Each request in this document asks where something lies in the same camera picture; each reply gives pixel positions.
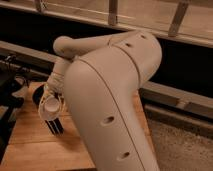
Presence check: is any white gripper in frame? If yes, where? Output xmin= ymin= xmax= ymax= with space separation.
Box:
xmin=39 ymin=70 xmax=65 ymax=114

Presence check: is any white ceramic cup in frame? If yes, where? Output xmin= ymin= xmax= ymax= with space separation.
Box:
xmin=38 ymin=96 xmax=61 ymax=121

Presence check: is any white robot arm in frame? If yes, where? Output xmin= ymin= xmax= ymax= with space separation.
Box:
xmin=38 ymin=30 xmax=162 ymax=171

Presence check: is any black round plate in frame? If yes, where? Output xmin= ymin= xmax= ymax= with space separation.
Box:
xmin=32 ymin=85 xmax=44 ymax=106

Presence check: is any black equipment at left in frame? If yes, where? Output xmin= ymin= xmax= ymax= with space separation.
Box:
xmin=0 ymin=55 xmax=30 ymax=163

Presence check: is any metal railing frame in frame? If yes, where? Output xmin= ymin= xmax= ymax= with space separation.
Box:
xmin=0 ymin=0 xmax=213 ymax=46

